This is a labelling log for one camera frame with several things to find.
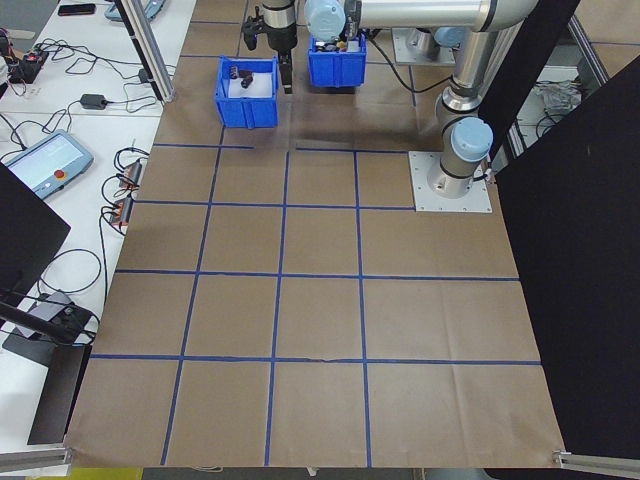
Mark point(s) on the blue plastic button bin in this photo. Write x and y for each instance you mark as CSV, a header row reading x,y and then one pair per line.
x,y
335,72

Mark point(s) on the blue plastic battery bin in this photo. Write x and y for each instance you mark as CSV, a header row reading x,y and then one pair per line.
x,y
247,112

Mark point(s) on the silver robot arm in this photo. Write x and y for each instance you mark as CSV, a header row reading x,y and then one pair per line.
x,y
465,150
425,42

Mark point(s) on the white foam battery bin liner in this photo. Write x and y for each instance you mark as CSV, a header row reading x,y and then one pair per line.
x,y
262,82

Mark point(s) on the dark grey box device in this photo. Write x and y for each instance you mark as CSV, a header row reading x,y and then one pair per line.
x,y
50,305

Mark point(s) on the blue grey teach pendant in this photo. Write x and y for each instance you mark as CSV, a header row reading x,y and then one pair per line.
x,y
50,160
152,7

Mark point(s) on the black orange USB hub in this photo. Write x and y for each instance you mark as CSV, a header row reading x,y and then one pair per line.
x,y
123,212
132,172

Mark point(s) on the black power adapter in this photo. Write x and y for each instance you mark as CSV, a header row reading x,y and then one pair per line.
x,y
94,102

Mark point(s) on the black smartphone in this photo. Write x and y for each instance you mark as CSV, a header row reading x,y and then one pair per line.
x,y
75,9

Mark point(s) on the black red electronic device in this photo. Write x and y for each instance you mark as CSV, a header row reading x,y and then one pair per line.
x,y
25,70

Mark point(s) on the white crumpled plastic sheet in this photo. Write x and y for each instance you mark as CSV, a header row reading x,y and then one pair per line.
x,y
560,97

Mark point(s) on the black monitor panel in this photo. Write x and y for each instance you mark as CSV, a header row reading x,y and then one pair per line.
x,y
25,240

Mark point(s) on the black flat panel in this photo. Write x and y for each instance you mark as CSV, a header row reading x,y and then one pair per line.
x,y
60,400

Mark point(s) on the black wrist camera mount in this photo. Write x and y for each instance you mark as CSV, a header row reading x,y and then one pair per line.
x,y
251,35

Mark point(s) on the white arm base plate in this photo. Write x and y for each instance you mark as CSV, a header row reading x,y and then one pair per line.
x,y
425,200
402,52

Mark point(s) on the aluminium camera stand post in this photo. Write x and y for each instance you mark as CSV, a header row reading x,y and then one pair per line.
x,y
150,60

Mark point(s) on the aluminium frame bar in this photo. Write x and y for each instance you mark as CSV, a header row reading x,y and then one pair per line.
x,y
590,50
35,460
600,460

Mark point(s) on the black frame cover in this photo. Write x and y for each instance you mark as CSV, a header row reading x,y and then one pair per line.
x,y
575,250

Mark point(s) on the black stand base plate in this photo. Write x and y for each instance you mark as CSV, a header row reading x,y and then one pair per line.
x,y
25,352

